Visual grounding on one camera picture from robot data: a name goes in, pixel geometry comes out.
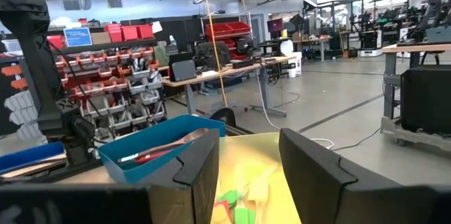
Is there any blue plastic bin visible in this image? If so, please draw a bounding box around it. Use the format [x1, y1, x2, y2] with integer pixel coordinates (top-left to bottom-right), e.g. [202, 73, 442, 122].
[97, 114, 227, 185]

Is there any parts rack with bins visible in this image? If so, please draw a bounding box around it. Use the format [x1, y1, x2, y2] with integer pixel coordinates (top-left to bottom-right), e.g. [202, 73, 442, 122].
[47, 23, 168, 140]

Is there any blue flat tray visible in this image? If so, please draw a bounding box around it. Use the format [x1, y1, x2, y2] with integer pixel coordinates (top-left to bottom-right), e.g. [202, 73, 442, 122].
[0, 141, 67, 176]

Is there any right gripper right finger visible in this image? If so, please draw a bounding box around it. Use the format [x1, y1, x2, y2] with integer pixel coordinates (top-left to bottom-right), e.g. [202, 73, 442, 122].
[278, 127, 451, 224]

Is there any yellow plastic bin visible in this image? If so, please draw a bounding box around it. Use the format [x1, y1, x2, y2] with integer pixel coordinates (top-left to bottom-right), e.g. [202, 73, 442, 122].
[210, 131, 304, 224]

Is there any grey monitor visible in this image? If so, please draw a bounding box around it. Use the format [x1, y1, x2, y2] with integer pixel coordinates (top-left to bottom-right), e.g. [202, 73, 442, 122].
[168, 52, 197, 83]

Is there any wooden work table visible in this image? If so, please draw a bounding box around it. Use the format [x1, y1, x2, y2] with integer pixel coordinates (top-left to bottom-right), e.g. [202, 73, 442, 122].
[161, 54, 297, 118]

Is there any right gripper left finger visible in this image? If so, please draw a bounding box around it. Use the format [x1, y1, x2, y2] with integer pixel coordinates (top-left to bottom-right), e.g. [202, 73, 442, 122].
[0, 128, 221, 224]

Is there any yellow hanging cable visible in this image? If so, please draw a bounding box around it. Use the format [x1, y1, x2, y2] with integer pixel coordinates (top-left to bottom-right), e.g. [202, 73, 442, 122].
[203, 0, 230, 109]

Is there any white round lamp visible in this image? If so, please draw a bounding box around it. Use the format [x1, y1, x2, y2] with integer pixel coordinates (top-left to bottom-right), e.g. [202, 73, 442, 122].
[280, 39, 295, 56]

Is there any red silicone spatula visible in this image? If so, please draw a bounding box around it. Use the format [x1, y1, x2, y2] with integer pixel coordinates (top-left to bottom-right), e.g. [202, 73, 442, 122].
[132, 148, 177, 166]

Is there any white bucket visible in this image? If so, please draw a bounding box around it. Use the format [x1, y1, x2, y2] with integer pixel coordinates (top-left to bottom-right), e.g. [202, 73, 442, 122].
[287, 51, 303, 79]

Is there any grey-legged work table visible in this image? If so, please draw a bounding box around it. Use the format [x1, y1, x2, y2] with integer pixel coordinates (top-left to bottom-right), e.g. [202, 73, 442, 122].
[380, 42, 451, 153]

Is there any yellow spatula clear handle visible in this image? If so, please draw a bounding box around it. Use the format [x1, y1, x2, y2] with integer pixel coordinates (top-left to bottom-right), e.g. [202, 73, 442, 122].
[247, 178, 271, 224]

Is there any black round object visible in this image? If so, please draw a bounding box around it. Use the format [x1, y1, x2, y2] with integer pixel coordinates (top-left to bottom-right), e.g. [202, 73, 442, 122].
[209, 107, 237, 129]

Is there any green spatula clear handle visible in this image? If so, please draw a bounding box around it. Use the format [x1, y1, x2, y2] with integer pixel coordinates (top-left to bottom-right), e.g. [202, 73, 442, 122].
[217, 189, 240, 208]
[234, 206, 257, 224]

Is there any black box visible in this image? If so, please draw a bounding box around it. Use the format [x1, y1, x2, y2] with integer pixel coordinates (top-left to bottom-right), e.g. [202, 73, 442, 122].
[400, 64, 451, 136]

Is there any blue sign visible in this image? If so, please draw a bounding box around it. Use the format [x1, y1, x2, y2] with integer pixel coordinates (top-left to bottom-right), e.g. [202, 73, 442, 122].
[63, 27, 94, 48]

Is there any shelf with red bins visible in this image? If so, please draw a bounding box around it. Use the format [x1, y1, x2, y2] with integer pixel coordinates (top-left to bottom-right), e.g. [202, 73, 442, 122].
[201, 20, 252, 61]

